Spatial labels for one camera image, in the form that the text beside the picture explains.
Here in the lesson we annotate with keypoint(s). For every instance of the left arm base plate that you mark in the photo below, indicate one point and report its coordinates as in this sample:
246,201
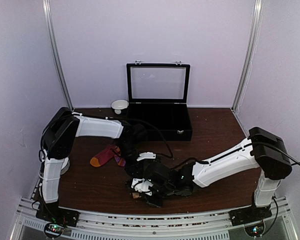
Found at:
57,216

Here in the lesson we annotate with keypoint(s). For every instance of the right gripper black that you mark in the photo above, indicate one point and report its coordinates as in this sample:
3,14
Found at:
159,204

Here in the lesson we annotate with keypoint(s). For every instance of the left aluminium corner post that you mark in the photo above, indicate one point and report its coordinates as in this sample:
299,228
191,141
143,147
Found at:
55,53

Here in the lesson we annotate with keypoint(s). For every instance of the black display case glass lid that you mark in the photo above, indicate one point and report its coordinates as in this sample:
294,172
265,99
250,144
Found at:
157,95

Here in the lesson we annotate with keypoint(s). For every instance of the small white bowl dark rim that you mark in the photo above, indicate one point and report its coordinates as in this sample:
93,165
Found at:
120,106

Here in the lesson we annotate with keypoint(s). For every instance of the purple orange striped sock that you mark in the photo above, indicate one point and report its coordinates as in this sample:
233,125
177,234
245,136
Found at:
118,157

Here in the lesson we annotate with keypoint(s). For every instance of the maroon orange-toed sock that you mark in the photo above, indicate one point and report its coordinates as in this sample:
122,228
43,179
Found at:
104,156

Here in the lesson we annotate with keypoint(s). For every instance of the right aluminium corner post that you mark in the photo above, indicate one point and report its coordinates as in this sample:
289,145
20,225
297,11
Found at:
251,46

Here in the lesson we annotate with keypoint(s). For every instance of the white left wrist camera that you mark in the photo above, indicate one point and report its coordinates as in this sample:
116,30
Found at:
146,155

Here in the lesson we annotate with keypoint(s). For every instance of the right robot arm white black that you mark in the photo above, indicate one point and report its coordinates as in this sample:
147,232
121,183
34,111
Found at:
261,149

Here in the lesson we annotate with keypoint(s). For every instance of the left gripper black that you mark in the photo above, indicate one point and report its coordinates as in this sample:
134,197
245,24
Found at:
136,167

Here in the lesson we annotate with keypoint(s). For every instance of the white fluted dish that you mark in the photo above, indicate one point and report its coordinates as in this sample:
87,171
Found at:
65,166

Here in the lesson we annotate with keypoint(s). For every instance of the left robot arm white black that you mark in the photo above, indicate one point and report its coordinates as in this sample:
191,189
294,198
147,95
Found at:
58,138

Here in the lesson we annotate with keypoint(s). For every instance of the aluminium corner post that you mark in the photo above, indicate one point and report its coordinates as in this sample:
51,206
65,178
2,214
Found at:
55,53
251,46

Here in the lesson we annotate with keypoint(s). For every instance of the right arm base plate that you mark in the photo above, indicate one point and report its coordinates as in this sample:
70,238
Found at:
249,214

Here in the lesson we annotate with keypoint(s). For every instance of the aluminium front rail frame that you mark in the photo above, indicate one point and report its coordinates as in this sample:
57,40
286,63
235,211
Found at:
209,225

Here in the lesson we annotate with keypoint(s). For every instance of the black tan argyle sock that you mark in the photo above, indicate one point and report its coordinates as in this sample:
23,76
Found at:
132,193

